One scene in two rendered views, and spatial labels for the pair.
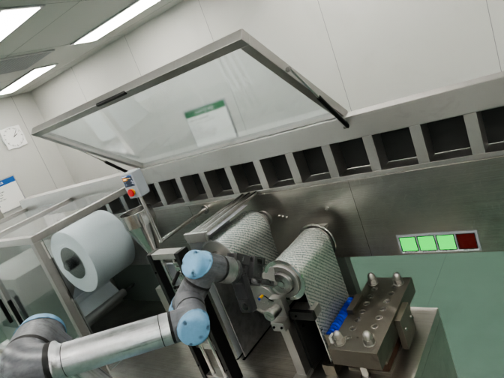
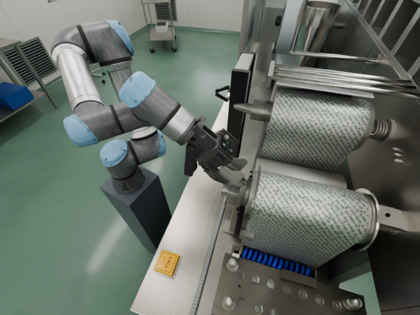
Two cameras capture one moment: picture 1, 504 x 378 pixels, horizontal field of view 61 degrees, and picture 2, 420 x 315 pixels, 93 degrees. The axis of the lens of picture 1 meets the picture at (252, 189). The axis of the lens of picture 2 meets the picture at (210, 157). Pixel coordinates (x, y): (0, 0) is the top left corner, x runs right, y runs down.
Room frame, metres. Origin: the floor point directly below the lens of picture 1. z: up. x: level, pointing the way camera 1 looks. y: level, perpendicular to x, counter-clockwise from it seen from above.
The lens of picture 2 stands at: (1.04, -0.21, 1.70)
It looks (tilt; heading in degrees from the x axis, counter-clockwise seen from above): 48 degrees down; 67
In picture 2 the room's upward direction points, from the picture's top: straight up
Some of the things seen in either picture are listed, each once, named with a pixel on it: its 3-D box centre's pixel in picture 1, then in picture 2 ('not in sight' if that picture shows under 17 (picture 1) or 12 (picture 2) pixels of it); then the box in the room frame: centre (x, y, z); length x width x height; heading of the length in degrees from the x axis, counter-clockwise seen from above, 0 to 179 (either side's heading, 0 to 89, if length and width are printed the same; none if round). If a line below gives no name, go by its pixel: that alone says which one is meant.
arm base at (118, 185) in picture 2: not in sight; (126, 174); (0.90, 0.47, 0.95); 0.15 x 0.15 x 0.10
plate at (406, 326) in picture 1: (406, 325); not in sight; (1.22, -0.31, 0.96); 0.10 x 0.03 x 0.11; 141
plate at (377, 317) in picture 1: (375, 317); (285, 305); (1.27, -0.23, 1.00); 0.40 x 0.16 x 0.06; 141
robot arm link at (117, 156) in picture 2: not in sight; (119, 157); (0.91, 0.47, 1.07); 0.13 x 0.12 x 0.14; 8
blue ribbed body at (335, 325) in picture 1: (342, 316); (276, 262); (1.30, -0.13, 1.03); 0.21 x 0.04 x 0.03; 141
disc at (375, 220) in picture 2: (316, 241); (357, 218); (1.45, -0.15, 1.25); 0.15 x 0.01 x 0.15; 51
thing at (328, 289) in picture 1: (328, 295); (285, 245); (1.31, -0.12, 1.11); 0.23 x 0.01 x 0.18; 141
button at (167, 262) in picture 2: not in sight; (167, 262); (0.98, 0.03, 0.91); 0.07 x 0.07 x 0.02; 51
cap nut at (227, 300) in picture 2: (367, 337); (229, 302); (1.12, -0.17, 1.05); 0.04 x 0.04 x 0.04
